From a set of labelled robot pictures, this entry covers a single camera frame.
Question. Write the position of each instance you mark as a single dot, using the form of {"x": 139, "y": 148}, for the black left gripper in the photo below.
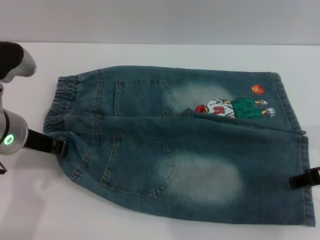
{"x": 38, "y": 142}

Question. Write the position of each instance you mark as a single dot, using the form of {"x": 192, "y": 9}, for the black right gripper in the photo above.
{"x": 315, "y": 177}

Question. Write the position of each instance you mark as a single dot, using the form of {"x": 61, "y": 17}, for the blue denim shorts with cartoon print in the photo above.
{"x": 200, "y": 155}

